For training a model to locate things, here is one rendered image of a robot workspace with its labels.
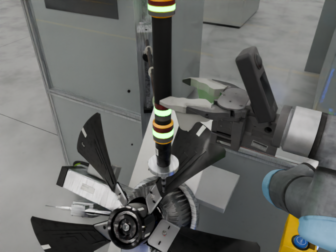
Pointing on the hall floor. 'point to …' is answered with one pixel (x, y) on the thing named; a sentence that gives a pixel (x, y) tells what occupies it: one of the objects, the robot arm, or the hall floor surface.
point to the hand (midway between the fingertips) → (176, 88)
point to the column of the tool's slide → (142, 69)
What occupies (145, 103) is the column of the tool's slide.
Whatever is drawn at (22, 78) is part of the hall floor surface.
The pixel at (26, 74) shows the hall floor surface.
